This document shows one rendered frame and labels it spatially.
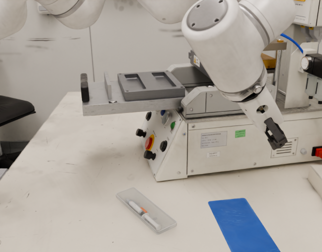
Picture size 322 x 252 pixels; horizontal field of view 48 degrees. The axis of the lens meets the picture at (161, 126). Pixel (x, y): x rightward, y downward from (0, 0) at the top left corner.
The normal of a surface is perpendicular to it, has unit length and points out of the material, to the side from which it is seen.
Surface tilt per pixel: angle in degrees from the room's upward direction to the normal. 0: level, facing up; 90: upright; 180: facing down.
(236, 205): 0
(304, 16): 90
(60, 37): 90
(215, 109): 90
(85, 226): 0
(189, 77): 90
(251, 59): 101
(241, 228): 0
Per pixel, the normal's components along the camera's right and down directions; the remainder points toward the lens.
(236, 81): 0.04, 0.83
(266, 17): 0.07, 0.19
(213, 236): -0.01, -0.92
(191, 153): 0.21, 0.37
